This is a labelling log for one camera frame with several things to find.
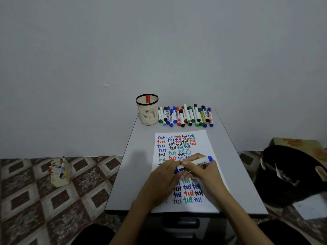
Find person's left hand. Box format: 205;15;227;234
132;159;184;212

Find person's right hand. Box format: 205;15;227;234
181;153;231;209

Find blue capped white marker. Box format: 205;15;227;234
174;156;213;174

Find white paper with colored writing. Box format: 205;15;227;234
151;129;230;213

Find row of colored markers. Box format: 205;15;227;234
157;103;214;128

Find person's right forearm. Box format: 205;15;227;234
216;192;275;245

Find person's left leg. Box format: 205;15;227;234
71;224;115;245

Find person's leg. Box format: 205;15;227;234
71;224;115;245
258;219;312;245

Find person's right leg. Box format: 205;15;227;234
258;219;312;245

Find grey drawer cabinet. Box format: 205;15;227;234
105;109;269;245

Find black plastic bucket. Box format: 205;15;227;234
255;145;327;206

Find beige mesh cup black rim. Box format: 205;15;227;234
136;94;159;126

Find yellow floral cushion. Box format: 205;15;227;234
269;137;327;162

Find small cream box of pens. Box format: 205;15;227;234
48;157;72;188

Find white sheet with faint marks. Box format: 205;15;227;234
292;194;327;220

